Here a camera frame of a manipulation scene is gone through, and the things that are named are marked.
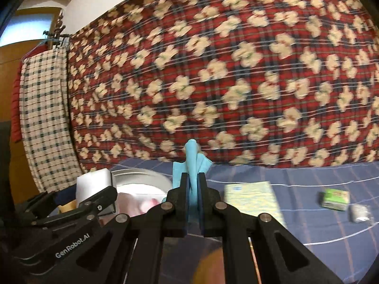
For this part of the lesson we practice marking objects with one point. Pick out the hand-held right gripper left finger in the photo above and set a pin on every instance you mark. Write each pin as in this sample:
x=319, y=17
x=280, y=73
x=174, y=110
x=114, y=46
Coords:
x=185, y=204

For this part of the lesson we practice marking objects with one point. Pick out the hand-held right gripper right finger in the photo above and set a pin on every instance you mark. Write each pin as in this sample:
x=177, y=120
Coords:
x=202, y=204

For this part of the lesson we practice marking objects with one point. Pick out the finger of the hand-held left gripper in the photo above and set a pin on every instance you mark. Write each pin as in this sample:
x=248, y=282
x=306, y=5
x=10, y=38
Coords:
x=100, y=198
x=38, y=202

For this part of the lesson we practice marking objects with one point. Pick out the light blue cloth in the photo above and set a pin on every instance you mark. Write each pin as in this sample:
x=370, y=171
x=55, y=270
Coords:
x=192, y=165

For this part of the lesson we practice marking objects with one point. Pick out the white basin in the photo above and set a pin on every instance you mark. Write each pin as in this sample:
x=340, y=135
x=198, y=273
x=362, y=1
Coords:
x=139, y=175

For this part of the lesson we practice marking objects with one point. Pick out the white box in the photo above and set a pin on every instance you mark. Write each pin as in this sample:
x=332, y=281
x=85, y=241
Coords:
x=91, y=180

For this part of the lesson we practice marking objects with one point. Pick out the floral tissue pack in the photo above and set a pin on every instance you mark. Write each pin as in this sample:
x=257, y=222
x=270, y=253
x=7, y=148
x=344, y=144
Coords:
x=248, y=201

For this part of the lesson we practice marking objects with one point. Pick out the green white checked cloth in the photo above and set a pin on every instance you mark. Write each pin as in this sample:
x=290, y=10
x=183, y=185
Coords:
x=44, y=118

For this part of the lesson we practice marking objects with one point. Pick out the red garment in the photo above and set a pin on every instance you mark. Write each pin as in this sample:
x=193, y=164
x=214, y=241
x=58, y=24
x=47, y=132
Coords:
x=16, y=103

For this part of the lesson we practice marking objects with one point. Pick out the blue plaid bed sheet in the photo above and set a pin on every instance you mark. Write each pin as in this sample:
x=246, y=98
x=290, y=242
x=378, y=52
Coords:
x=311, y=242

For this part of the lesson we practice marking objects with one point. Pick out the small green box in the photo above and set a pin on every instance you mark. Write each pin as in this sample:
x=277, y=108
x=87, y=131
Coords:
x=336, y=199

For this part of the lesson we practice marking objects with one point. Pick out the red plaid teddy bear blanket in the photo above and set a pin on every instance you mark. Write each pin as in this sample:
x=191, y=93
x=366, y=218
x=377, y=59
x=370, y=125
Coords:
x=222, y=65

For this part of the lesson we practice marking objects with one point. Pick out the wooden door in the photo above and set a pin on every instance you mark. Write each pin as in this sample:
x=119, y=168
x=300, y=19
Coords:
x=9, y=65

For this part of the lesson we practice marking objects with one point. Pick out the blue clothes hanger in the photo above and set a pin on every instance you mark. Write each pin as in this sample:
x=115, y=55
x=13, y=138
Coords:
x=41, y=47

